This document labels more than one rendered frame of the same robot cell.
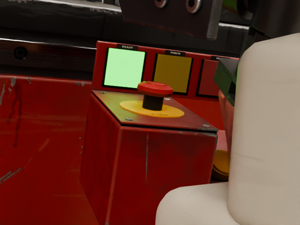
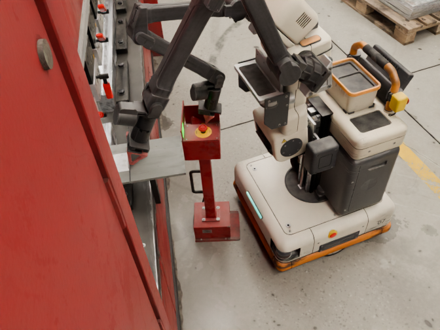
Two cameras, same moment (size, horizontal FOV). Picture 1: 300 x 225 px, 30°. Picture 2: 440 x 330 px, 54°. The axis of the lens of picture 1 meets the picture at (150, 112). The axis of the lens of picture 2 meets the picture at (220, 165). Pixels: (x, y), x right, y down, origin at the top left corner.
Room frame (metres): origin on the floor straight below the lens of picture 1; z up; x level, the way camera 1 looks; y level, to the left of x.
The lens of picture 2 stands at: (0.06, 1.25, 2.05)
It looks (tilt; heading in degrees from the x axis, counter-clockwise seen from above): 48 degrees down; 291
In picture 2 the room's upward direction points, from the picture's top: 4 degrees counter-clockwise
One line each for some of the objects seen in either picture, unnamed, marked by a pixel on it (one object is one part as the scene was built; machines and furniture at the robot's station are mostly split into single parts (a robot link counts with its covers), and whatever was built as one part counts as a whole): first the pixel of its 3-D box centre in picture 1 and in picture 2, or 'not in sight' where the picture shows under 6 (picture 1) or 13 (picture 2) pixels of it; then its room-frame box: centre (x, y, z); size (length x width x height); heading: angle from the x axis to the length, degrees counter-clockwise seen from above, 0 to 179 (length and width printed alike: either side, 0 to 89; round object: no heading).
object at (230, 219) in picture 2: not in sight; (217, 220); (0.60, -0.05, 0.06); 0.25 x 0.20 x 0.12; 18
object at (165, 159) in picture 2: not in sight; (144, 160); (0.66, 0.39, 1.00); 0.26 x 0.18 x 0.01; 27
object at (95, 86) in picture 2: not in sight; (81, 71); (0.87, 0.30, 1.26); 0.15 x 0.09 x 0.17; 117
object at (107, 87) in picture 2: not in sight; (105, 86); (0.81, 0.29, 1.20); 0.04 x 0.02 x 0.10; 27
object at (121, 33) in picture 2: not in sight; (121, 35); (1.20, -0.46, 0.89); 0.30 x 0.05 x 0.03; 117
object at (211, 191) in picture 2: not in sight; (207, 182); (0.63, -0.04, 0.39); 0.05 x 0.05 x 0.54; 18
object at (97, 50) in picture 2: not in sight; (84, 37); (0.96, 0.12, 1.26); 0.15 x 0.09 x 0.17; 117
